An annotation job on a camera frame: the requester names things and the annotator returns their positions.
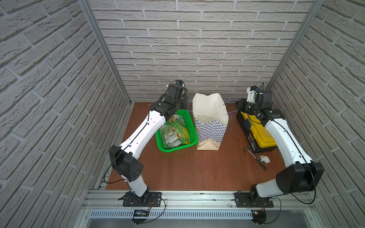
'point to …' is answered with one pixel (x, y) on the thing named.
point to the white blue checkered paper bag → (210, 115)
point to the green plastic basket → (182, 117)
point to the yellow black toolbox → (255, 133)
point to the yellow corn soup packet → (187, 136)
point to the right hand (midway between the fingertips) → (237, 101)
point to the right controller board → (259, 216)
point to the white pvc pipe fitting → (263, 158)
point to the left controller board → (140, 216)
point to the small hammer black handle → (260, 164)
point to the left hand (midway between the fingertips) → (180, 94)
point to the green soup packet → (172, 135)
